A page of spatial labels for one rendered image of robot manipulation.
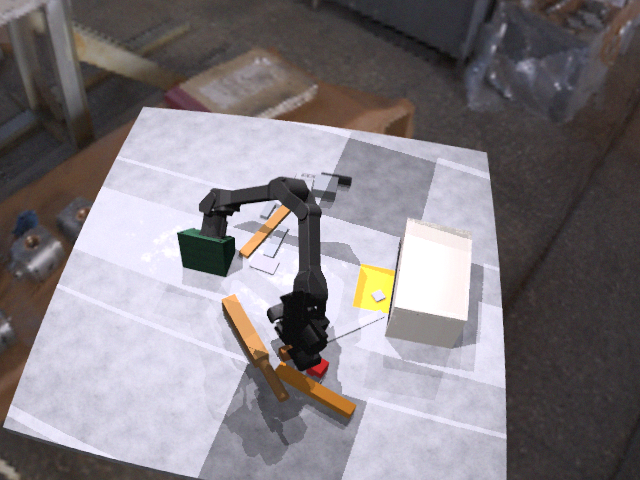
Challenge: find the brown cylinder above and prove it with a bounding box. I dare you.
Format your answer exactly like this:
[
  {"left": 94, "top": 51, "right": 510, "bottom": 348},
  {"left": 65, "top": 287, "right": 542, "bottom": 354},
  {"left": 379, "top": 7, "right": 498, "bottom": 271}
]
[{"left": 278, "top": 309, "right": 385, "bottom": 362}]

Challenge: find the orange bar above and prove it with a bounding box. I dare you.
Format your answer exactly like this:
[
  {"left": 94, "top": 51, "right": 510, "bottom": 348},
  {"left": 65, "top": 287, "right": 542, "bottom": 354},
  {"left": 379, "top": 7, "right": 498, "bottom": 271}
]
[
  {"left": 274, "top": 362, "right": 356, "bottom": 419},
  {"left": 239, "top": 205, "right": 291, "bottom": 259}
]

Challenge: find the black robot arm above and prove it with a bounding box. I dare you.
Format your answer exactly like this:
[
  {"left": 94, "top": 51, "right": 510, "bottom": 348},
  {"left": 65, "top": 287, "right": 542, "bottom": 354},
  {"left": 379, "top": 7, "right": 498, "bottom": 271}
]
[{"left": 199, "top": 177, "right": 330, "bottom": 356}]

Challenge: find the orange block with cylindrical handle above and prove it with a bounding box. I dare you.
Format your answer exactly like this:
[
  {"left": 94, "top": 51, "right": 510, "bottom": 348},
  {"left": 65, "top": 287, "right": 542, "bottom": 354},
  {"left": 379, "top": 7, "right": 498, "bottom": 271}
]
[{"left": 221, "top": 294, "right": 290, "bottom": 403}]

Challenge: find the black screwdriver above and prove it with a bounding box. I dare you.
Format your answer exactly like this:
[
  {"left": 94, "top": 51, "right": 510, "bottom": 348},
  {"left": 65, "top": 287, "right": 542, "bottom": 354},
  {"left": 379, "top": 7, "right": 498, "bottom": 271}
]
[{"left": 302, "top": 172, "right": 352, "bottom": 186}]

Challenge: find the red block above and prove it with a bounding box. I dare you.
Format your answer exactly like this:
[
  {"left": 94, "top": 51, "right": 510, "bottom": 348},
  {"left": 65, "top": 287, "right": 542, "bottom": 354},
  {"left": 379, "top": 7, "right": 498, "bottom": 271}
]
[{"left": 306, "top": 358, "right": 329, "bottom": 379}]

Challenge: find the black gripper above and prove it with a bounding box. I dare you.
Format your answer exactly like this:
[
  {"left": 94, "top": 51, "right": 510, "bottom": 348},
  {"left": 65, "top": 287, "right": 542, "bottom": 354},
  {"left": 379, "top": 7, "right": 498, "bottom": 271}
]
[{"left": 267, "top": 302, "right": 322, "bottom": 371}]

